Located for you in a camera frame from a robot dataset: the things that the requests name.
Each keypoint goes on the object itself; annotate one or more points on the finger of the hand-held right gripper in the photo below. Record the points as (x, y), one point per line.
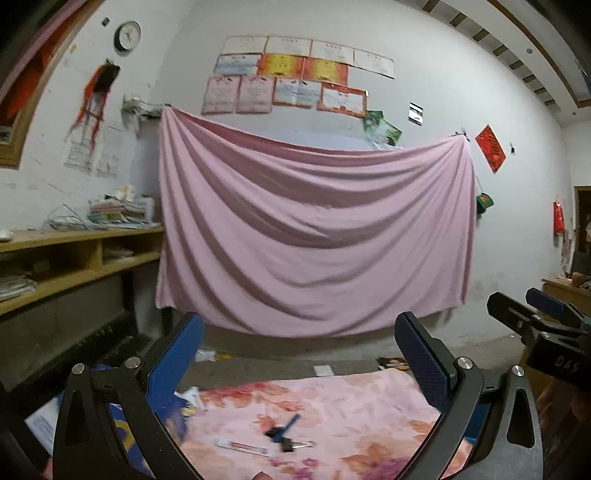
(512, 316)
(551, 307)

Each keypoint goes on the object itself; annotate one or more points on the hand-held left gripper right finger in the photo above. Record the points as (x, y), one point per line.
(422, 364)

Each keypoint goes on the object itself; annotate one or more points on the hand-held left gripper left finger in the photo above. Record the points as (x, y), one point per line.
(178, 364)

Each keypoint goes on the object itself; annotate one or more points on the large blue cardboard box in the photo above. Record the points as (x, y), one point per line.
(120, 434)

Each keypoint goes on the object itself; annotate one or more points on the person's right hand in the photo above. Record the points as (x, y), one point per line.
(575, 408)

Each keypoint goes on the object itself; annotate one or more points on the wooden desk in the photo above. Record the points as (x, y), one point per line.
(568, 286)

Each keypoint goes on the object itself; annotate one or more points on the dark printed floor packet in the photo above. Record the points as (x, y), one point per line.
(392, 362)

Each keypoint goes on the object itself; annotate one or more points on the white yellow floor packet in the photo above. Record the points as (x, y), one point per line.
(212, 355)

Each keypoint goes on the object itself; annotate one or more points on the blue plastic object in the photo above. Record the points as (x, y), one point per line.
(471, 429)

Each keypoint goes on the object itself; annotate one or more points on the red hanging ornament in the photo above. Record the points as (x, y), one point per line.
(559, 217)

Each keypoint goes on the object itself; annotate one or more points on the pink floral blanket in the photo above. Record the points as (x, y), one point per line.
(346, 415)

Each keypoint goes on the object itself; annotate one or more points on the white paper scrap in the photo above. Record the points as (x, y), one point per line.
(323, 370)

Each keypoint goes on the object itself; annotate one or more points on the white tube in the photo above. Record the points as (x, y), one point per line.
(242, 446)

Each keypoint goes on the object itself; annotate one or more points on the green cap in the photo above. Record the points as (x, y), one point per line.
(485, 203)

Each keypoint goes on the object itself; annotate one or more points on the papers in shelf compartment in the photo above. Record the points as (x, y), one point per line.
(117, 254)

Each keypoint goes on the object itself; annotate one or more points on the blue black key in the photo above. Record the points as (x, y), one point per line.
(291, 422)

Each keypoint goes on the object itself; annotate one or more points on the black binder clip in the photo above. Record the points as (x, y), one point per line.
(287, 445)

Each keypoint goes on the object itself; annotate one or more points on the stack of books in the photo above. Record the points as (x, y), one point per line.
(122, 210)

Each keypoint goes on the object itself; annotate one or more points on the stack of newspapers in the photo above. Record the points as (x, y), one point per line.
(16, 287)

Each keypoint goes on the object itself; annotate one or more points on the pink hanging sheet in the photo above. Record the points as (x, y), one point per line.
(314, 221)

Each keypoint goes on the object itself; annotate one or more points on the green landscape photo poster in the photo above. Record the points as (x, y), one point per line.
(382, 128)

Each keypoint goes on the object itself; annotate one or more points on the red black tassel decoration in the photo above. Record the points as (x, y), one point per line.
(99, 87)

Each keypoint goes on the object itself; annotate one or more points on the wooden wall shelf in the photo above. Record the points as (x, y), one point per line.
(69, 258)

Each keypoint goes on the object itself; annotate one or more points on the red paper wall decoration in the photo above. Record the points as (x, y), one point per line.
(491, 147)

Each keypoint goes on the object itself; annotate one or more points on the white black wall card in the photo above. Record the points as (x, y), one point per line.
(416, 112)

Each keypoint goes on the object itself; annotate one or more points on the white wall calendar sheets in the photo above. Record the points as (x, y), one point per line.
(94, 152)

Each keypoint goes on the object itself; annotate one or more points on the wooden window frame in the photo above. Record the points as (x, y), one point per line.
(27, 120)

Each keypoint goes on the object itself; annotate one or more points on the group of wall certificates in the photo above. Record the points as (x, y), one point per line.
(295, 78)

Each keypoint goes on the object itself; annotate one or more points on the round wall clock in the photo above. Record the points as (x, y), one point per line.
(127, 35)

